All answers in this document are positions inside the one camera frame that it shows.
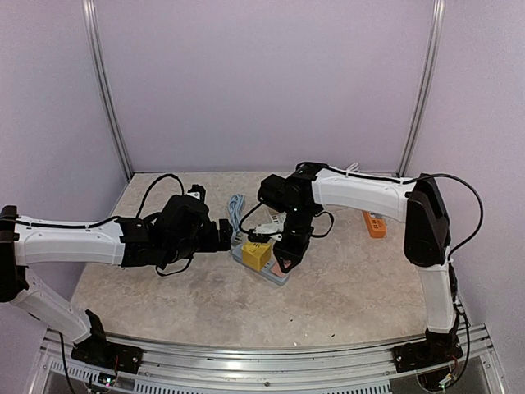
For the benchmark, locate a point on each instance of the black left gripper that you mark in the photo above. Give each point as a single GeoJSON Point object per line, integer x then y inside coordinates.
{"type": "Point", "coordinates": [212, 245]}

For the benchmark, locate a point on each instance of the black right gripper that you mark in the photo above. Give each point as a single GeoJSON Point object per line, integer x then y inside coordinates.
{"type": "Point", "coordinates": [296, 236]}

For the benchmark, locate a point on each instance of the yellow cube socket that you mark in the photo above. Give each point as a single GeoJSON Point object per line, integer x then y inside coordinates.
{"type": "Point", "coordinates": [255, 255]}

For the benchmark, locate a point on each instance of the blue power strip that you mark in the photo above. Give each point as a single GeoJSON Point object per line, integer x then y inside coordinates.
{"type": "Point", "coordinates": [268, 271]}

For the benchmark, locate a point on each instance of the orange power strip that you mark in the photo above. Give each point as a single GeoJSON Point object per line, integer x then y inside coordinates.
{"type": "Point", "coordinates": [376, 225]}

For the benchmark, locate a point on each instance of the pink usb charger plug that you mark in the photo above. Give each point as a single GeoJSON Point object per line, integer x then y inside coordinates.
{"type": "Point", "coordinates": [277, 268]}

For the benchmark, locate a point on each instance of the white power strip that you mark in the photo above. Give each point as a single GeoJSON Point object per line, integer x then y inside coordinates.
{"type": "Point", "coordinates": [275, 217]}

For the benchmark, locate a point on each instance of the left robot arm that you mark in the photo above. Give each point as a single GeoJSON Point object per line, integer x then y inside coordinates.
{"type": "Point", "coordinates": [180, 230]}

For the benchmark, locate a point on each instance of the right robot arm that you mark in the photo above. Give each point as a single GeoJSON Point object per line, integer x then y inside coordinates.
{"type": "Point", "coordinates": [416, 204]}

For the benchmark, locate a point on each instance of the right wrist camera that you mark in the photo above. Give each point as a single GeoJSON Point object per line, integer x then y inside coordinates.
{"type": "Point", "coordinates": [263, 233]}

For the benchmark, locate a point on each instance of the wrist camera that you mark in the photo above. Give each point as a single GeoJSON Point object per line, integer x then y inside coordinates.
{"type": "Point", "coordinates": [263, 233]}
{"type": "Point", "coordinates": [197, 191]}

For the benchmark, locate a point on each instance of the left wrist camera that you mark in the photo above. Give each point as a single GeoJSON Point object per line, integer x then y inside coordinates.
{"type": "Point", "coordinates": [197, 191]}

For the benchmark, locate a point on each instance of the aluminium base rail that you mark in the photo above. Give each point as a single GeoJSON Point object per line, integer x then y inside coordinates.
{"type": "Point", "coordinates": [177, 368]}

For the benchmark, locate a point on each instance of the left aluminium frame post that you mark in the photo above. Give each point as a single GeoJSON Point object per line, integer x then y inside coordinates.
{"type": "Point", "coordinates": [96, 49]}

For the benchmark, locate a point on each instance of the aluminium frame post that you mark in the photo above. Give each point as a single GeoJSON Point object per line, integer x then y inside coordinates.
{"type": "Point", "coordinates": [424, 87]}
{"type": "Point", "coordinates": [96, 49]}

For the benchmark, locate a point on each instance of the right aluminium frame post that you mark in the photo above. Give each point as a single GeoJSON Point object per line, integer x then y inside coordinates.
{"type": "Point", "coordinates": [424, 87]}

